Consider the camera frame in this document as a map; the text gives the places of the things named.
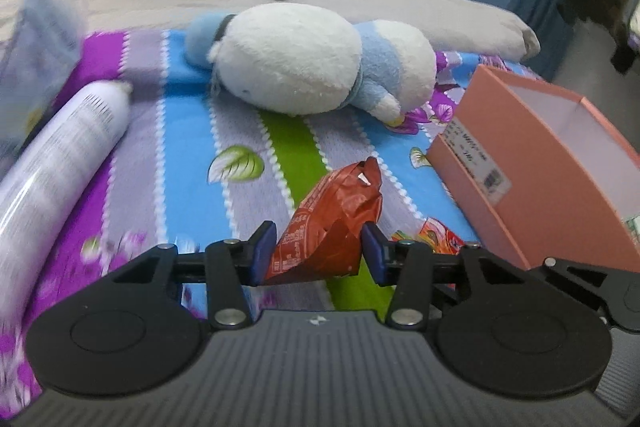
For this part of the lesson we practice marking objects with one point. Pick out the colourful printed blanket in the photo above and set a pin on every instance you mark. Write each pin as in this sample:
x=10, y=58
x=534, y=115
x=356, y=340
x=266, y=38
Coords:
x=190, y=117

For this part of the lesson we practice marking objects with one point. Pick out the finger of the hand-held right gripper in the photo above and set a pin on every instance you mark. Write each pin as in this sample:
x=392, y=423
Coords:
x=555, y=268

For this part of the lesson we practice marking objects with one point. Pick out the clear printed plastic bag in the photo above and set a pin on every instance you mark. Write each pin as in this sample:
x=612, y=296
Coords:
x=40, y=37

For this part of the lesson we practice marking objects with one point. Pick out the white spray can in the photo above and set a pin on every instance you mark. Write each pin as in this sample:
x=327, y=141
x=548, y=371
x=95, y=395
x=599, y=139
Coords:
x=65, y=152

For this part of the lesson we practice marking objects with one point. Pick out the dark red snack packet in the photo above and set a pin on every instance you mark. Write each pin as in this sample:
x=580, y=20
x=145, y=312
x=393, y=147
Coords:
x=330, y=227

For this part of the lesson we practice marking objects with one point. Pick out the beige duvet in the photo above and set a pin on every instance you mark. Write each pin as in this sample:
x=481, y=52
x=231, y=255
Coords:
x=390, y=2

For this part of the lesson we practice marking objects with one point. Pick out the patterned red silver snack packet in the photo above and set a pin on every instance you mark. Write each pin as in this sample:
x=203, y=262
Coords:
x=435, y=237

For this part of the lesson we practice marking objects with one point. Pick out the pink cardboard box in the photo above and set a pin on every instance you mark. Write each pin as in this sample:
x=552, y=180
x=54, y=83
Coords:
x=540, y=187

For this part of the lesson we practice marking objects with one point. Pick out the white and blue plush toy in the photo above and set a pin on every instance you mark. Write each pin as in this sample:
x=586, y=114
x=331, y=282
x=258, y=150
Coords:
x=295, y=57

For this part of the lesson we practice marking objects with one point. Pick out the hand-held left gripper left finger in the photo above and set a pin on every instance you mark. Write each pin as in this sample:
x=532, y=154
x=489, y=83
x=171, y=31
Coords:
x=265, y=252

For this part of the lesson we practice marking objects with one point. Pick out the blue curtain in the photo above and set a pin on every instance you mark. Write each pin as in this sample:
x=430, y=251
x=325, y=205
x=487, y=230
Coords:
x=542, y=12

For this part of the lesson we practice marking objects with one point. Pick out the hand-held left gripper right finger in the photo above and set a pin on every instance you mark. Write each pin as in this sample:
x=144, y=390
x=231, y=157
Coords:
x=374, y=252

